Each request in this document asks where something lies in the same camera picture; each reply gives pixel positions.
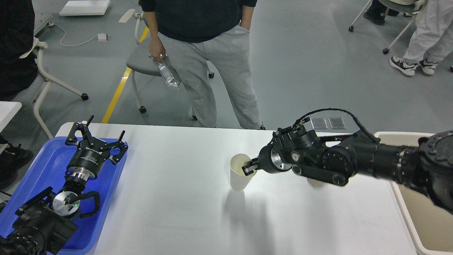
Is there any white flat base board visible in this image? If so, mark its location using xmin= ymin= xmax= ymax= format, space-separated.
xmin=59 ymin=0 xmax=111 ymax=16

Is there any person's hand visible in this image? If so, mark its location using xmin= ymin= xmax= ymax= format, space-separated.
xmin=149 ymin=36 xmax=167 ymax=63

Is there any aluminium foil tray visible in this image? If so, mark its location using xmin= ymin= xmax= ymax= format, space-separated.
xmin=148 ymin=54 xmax=181 ymax=89

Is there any blue plastic tray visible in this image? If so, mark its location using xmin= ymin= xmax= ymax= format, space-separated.
xmin=0 ymin=137 xmax=127 ymax=255

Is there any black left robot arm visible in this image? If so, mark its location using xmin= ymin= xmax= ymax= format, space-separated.
xmin=1 ymin=121 xmax=129 ymax=255

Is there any white chair at left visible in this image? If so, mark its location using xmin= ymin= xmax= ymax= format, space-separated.
xmin=20 ymin=37 xmax=89 ymax=139

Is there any beige plastic bin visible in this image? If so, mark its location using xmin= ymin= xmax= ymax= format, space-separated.
xmin=374 ymin=131 xmax=453 ymax=255

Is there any right metal floor plate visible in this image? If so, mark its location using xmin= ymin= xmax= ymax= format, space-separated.
xmin=328 ymin=117 xmax=347 ymax=130

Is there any white paper cup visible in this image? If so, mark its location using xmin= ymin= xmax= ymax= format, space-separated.
xmin=230 ymin=153 xmax=256 ymax=191

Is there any white side table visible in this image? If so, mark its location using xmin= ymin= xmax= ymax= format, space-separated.
xmin=0 ymin=101 xmax=22 ymax=132

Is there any person in black at left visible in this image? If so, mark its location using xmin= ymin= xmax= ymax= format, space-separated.
xmin=0 ymin=0 xmax=38 ymax=189

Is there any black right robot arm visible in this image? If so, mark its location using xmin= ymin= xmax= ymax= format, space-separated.
xmin=241 ymin=111 xmax=453 ymax=213

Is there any grey office chair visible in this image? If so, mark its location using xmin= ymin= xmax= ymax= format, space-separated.
xmin=119 ymin=8 xmax=215 ymax=121

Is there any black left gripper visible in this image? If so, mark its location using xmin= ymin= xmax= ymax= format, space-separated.
xmin=64 ymin=115 xmax=128 ymax=178

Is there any left metal floor plate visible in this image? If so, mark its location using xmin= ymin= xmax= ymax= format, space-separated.
xmin=310 ymin=118 xmax=328 ymax=130

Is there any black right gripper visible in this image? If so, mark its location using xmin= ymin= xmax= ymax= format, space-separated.
xmin=242 ymin=125 xmax=321 ymax=176

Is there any white chair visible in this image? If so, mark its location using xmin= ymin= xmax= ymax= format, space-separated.
xmin=20 ymin=37 xmax=89 ymax=139
xmin=349 ymin=0 xmax=425 ymax=55

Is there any white chair top right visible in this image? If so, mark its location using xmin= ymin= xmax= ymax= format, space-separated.
xmin=349 ymin=0 xmax=425 ymax=55

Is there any metal floor plate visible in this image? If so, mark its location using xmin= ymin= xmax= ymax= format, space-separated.
xmin=328 ymin=117 xmax=347 ymax=130
xmin=310 ymin=118 xmax=328 ymax=130

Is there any black white sneaker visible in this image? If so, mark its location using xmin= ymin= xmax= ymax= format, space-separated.
xmin=389 ymin=56 xmax=417 ymax=77
xmin=418 ymin=58 xmax=438 ymax=76

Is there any white power adapter cable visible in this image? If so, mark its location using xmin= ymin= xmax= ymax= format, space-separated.
xmin=48 ymin=22 xmax=111 ymax=47

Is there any person in grey trousers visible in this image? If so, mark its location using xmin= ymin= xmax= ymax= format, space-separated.
xmin=140 ymin=0 xmax=265 ymax=130

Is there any crumpled brown paper ball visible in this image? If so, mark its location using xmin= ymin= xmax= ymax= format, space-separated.
xmin=307 ymin=178 xmax=327 ymax=188

